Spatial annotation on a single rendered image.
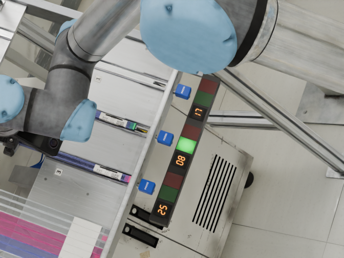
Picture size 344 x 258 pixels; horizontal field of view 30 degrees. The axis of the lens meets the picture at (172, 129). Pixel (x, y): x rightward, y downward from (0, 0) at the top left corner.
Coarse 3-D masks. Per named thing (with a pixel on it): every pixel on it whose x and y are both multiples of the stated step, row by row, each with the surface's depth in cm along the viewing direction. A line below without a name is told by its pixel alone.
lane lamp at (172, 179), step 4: (168, 172) 134; (168, 176) 133; (172, 176) 133; (176, 176) 133; (180, 176) 133; (164, 180) 133; (168, 180) 133; (172, 180) 133; (176, 180) 133; (180, 180) 133; (164, 184) 133; (168, 184) 133; (172, 184) 133; (176, 184) 133; (180, 184) 133; (176, 188) 133
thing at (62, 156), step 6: (24, 144) 134; (36, 150) 134; (54, 156) 133; (60, 156) 133; (66, 156) 133; (72, 156) 133; (72, 162) 133; (78, 162) 133; (84, 162) 133; (90, 162) 133; (90, 168) 132; (120, 180) 132; (126, 180) 131
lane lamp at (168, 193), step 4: (164, 188) 133; (168, 188) 133; (172, 188) 133; (160, 192) 132; (164, 192) 132; (168, 192) 132; (172, 192) 132; (176, 192) 132; (160, 196) 132; (164, 196) 132; (168, 196) 132; (172, 196) 132; (176, 196) 132; (168, 200) 132; (172, 200) 132
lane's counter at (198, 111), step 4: (192, 108) 138; (196, 108) 137; (200, 108) 137; (192, 112) 137; (196, 112) 137; (200, 112) 137; (204, 112) 137; (192, 116) 137; (196, 116) 137; (200, 116) 137; (204, 116) 137; (200, 120) 137
